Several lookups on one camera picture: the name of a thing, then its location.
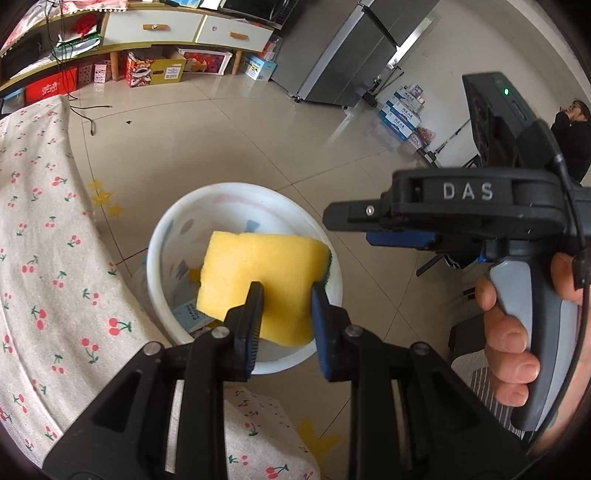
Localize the yellow sponge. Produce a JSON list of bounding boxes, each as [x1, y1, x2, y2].
[[196, 231, 334, 348]]

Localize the white cabinet drawer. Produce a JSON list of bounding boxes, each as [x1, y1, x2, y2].
[[104, 11, 205, 47], [198, 16, 283, 54]]

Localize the black appliance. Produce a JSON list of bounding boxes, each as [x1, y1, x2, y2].
[[219, 0, 296, 28]]

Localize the pink snack bag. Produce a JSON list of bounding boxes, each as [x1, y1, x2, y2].
[[407, 127, 437, 150]]

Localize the stainless steel refrigerator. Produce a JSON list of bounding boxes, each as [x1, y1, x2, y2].
[[271, 0, 441, 106]]

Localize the person's right hand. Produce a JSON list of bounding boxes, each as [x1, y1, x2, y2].
[[475, 253, 585, 408]]

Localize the grey striped stool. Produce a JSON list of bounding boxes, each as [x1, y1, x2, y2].
[[450, 318, 532, 439]]

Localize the red gift box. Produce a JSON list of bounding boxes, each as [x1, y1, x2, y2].
[[25, 68, 79, 104]]

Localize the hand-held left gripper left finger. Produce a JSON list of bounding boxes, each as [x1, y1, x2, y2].
[[44, 281, 266, 480]]

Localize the lion print cardboard box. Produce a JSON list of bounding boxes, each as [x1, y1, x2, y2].
[[124, 51, 186, 88]]

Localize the blue white box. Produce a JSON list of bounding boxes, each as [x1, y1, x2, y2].
[[242, 53, 278, 82]]

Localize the black tripod stand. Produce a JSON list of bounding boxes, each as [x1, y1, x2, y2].
[[416, 121, 476, 169]]

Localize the pink cloth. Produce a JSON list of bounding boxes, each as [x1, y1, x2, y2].
[[60, 0, 131, 16]]

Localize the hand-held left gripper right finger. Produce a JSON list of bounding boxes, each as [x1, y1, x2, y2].
[[311, 281, 541, 480]]

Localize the black floor cable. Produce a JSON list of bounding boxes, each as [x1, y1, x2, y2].
[[68, 91, 112, 136]]

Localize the blue packet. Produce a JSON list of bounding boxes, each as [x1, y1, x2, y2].
[[173, 300, 218, 331]]

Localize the stack of blue white cartons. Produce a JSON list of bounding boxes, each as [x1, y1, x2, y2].
[[378, 84, 426, 141]]

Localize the wooden cabinet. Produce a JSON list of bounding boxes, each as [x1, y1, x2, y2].
[[0, 0, 284, 100]]

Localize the cherry print tablecloth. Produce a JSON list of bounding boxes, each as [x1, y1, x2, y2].
[[0, 95, 321, 480]]

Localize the pink patterned box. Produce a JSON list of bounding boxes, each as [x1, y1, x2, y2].
[[78, 62, 112, 86]]

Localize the white plastic basin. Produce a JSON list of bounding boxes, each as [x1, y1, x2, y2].
[[148, 182, 345, 374]]

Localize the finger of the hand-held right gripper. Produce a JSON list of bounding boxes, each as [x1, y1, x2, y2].
[[322, 199, 393, 230], [366, 229, 438, 252]]

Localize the green white plastic bag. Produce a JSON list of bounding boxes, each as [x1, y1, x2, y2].
[[54, 34, 101, 55]]

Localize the person's right forearm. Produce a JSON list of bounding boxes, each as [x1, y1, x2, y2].
[[526, 406, 578, 457]]

